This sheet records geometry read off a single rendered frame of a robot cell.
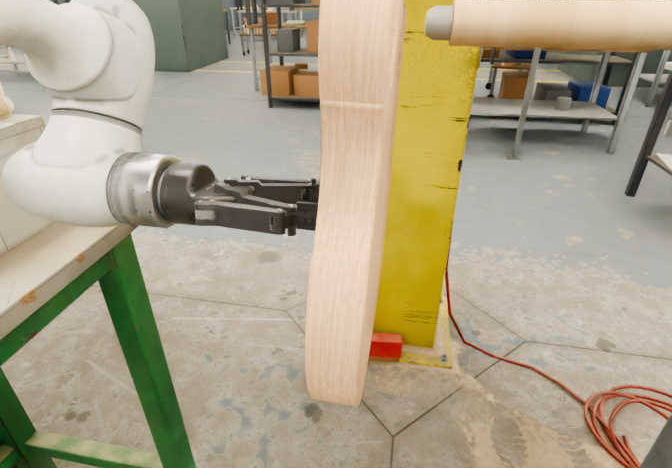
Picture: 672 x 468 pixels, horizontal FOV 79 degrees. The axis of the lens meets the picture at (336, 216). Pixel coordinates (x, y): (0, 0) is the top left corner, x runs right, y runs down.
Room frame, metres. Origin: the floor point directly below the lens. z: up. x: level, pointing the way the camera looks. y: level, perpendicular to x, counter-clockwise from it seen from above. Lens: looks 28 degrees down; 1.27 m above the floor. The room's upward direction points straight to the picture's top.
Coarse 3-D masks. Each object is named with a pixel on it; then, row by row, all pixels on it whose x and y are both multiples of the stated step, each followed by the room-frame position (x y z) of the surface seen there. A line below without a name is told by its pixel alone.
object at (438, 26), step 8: (432, 8) 0.34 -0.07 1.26; (440, 8) 0.34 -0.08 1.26; (448, 8) 0.34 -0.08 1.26; (432, 16) 0.34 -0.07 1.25; (440, 16) 0.34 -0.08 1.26; (448, 16) 0.34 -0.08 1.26; (432, 24) 0.34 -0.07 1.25; (440, 24) 0.33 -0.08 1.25; (448, 24) 0.33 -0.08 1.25; (432, 32) 0.34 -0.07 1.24; (440, 32) 0.34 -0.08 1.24; (448, 32) 0.34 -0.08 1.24
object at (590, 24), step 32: (480, 0) 0.34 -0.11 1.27; (512, 0) 0.33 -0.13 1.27; (544, 0) 0.33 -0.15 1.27; (576, 0) 0.33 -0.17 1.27; (608, 0) 0.32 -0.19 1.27; (640, 0) 0.32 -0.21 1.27; (480, 32) 0.33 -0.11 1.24; (512, 32) 0.32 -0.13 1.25; (544, 32) 0.32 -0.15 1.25; (576, 32) 0.31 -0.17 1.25; (608, 32) 0.31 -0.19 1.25; (640, 32) 0.31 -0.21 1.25
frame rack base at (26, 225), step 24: (0, 120) 0.61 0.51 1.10; (24, 120) 0.61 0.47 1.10; (0, 144) 0.56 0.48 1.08; (24, 144) 0.60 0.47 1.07; (0, 168) 0.55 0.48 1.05; (0, 192) 0.54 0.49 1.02; (0, 216) 0.52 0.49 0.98; (24, 216) 0.55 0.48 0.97; (0, 240) 0.51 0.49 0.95; (24, 240) 0.54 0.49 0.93
